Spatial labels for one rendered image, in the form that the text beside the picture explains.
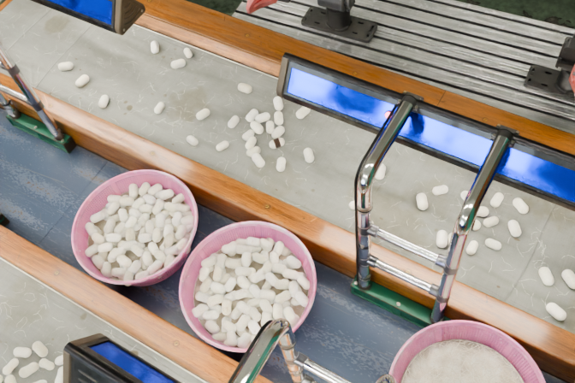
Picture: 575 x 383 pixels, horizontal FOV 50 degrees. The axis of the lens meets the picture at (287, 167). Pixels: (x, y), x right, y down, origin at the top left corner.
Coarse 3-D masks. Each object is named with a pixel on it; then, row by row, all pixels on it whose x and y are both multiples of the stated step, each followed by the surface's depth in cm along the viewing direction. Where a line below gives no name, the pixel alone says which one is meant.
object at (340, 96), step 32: (288, 64) 104; (320, 64) 102; (288, 96) 106; (320, 96) 104; (352, 96) 101; (384, 96) 98; (416, 128) 97; (448, 128) 95; (480, 128) 92; (448, 160) 97; (480, 160) 94; (512, 160) 92; (544, 160) 89; (544, 192) 91
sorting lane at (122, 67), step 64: (128, 64) 159; (192, 64) 156; (128, 128) 147; (192, 128) 145; (320, 128) 141; (320, 192) 132; (384, 192) 130; (448, 192) 129; (512, 192) 127; (512, 256) 120
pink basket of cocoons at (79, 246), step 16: (128, 176) 137; (144, 176) 137; (160, 176) 137; (96, 192) 135; (112, 192) 138; (176, 192) 137; (80, 208) 133; (96, 208) 136; (192, 208) 133; (80, 224) 133; (80, 240) 131; (192, 240) 126; (80, 256) 127; (96, 272) 127; (160, 272) 122
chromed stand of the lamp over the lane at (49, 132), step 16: (0, 0) 121; (0, 48) 125; (0, 64) 131; (16, 80) 132; (0, 96) 149; (16, 96) 142; (32, 96) 137; (16, 112) 155; (48, 112) 144; (32, 128) 154; (48, 128) 147; (64, 144) 150
